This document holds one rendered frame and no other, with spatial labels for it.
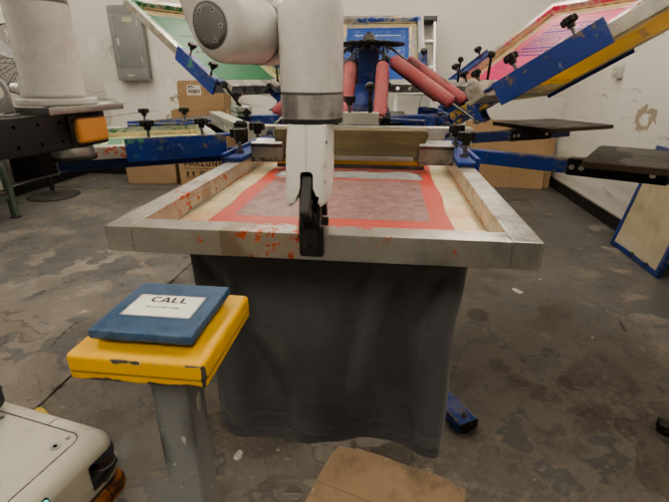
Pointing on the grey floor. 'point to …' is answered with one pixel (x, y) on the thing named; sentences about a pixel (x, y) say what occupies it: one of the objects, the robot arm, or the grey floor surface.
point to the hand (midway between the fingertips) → (314, 235)
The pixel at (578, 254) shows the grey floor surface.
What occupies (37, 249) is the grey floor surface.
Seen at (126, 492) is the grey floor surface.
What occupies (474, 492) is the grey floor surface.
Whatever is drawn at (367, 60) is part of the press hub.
